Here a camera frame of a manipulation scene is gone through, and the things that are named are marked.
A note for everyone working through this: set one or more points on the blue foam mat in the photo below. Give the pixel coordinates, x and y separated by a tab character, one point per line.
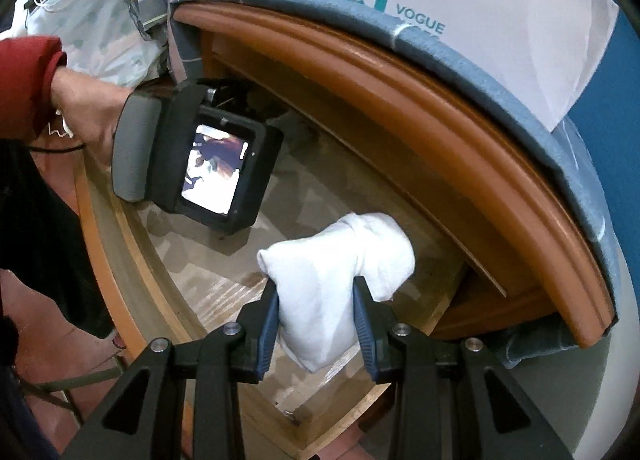
607	116

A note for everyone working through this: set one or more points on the grey foam cube stool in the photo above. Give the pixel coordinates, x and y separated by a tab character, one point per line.
591	397

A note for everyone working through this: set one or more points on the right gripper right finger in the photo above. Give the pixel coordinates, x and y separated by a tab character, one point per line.
453	399

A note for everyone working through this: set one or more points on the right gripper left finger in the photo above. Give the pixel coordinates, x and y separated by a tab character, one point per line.
141	417

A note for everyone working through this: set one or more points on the white patterned bedding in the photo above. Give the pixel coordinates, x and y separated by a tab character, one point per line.
99	37

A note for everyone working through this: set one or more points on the white underwear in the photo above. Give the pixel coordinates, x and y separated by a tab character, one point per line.
315	277

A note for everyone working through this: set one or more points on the red sleeve forearm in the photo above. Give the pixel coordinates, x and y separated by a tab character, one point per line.
27	68

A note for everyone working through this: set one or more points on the person left hand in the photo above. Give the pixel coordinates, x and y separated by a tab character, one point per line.
91	109

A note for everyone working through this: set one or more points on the blue checked cloth cover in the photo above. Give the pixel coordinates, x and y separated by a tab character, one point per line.
561	155

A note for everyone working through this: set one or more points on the wooden nightstand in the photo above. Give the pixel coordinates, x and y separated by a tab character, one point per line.
461	171

